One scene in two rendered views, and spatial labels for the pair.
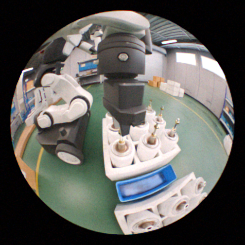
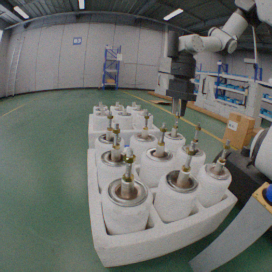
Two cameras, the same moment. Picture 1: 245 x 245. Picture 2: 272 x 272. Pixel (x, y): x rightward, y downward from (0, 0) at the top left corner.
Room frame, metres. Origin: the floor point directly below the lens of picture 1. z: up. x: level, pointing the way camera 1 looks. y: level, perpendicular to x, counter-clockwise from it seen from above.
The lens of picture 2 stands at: (0.61, -0.19, 0.44)
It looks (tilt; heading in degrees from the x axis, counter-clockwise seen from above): 22 degrees down; 173
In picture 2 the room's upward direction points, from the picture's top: 5 degrees clockwise
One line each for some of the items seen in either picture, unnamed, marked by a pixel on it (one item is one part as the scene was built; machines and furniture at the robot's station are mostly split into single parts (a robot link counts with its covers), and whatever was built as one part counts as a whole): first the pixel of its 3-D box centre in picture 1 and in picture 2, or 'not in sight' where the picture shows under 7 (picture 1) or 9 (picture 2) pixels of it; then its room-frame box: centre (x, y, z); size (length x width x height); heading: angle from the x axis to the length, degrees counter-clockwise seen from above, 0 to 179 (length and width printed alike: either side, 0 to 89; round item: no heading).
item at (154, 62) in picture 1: (147, 64); not in sight; (5.74, -1.86, 1.55); 3.20 x 0.12 x 3.10; 103
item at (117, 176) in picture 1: (136, 143); (150, 195); (0.29, -0.09, 0.09); 0.39 x 0.39 x 0.18; 12
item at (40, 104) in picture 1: (33, 104); not in sight; (0.79, 2.29, 0.45); 0.82 x 0.57 x 0.74; 13
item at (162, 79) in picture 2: not in sight; (174, 85); (-3.52, 1.33, 0.45); 1.61 x 0.57 x 0.74; 13
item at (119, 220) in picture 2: (147, 121); (125, 218); (0.43, -0.18, 0.16); 0.10 x 0.10 x 0.18
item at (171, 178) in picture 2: not in sight; (182, 181); (0.40, -0.06, 0.25); 0.08 x 0.08 x 0.01
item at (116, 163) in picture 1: (121, 158); (169, 157); (0.15, 0.00, 0.16); 0.10 x 0.10 x 0.18
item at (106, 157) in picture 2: (158, 120); (115, 157); (0.31, -0.20, 0.25); 0.08 x 0.08 x 0.01
